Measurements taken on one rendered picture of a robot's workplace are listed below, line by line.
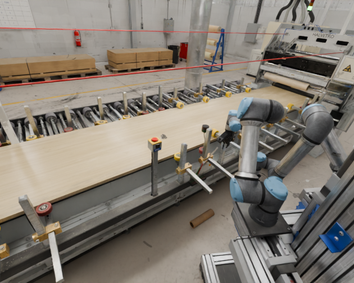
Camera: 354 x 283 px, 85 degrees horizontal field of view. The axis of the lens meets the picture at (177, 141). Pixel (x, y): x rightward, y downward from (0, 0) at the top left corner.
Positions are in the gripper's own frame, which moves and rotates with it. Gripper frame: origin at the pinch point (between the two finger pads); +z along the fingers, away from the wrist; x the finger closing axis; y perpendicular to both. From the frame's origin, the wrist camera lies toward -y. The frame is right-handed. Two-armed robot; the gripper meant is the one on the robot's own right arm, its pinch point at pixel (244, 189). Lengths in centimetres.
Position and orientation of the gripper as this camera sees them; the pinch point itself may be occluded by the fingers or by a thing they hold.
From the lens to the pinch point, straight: 162.1
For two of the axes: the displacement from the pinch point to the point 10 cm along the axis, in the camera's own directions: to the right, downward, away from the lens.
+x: 8.1, -2.8, 5.1
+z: -0.7, 8.3, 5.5
